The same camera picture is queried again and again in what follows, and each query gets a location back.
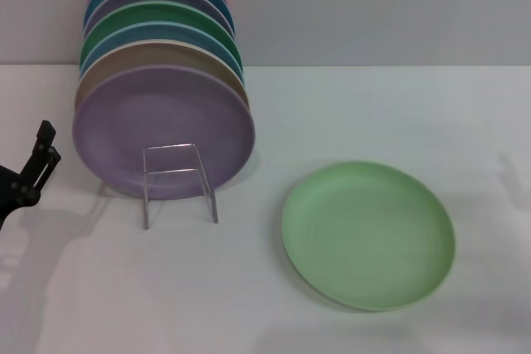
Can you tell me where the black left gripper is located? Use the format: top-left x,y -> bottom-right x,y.
0,120 -> 62,231

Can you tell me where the light green plate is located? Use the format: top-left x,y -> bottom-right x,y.
280,159 -> 457,312

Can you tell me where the lilac plate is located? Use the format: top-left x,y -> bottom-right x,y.
71,65 -> 256,201

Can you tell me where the tan plate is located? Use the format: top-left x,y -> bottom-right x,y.
74,40 -> 251,111

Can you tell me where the light blue plate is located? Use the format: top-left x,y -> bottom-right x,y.
79,22 -> 245,78

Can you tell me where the dark green plate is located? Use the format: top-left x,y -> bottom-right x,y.
80,1 -> 241,65

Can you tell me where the metal wire plate rack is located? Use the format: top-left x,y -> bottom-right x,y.
142,143 -> 220,230

